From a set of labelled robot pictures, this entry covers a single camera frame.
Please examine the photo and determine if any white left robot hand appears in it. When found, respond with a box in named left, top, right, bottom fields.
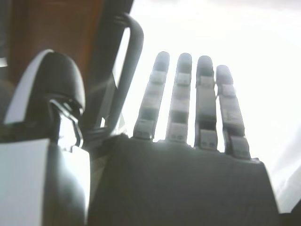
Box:
left=0, top=48, right=281, bottom=226

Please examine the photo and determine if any wooden box with black handles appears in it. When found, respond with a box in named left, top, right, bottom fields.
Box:
left=0, top=0, right=144, bottom=142

